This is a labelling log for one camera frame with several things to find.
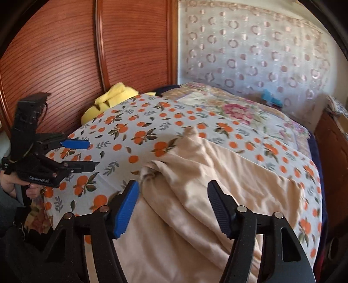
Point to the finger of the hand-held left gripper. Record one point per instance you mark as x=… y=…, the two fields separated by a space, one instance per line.
x=81 y=166
x=76 y=144

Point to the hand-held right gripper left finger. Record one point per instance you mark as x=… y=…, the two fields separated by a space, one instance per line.
x=125 y=212

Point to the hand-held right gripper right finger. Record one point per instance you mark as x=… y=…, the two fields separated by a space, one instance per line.
x=220 y=209

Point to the beige cloth garment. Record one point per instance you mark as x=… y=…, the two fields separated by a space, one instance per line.
x=190 y=168

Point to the person's left hand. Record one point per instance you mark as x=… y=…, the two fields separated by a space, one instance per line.
x=8 y=182

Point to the yellow plush toy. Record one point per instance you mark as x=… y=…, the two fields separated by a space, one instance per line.
x=114 y=95

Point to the orange fruit print bed sheet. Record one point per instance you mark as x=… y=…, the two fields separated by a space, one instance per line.
x=136 y=122

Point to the wooden headboard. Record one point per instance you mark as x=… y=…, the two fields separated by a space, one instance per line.
x=54 y=54

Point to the floral quilt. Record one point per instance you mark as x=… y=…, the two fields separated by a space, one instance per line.
x=236 y=108

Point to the person's dark clothing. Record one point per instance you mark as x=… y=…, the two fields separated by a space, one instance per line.
x=16 y=245

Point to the blue plastic object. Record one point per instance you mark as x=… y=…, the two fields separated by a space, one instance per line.
x=272 y=99

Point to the wooden nightstand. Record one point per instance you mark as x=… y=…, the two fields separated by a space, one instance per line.
x=331 y=141

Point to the white patterned cloth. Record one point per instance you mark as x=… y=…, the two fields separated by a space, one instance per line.
x=335 y=104

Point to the white circle pattern curtain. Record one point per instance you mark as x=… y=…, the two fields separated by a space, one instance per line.
x=244 y=40

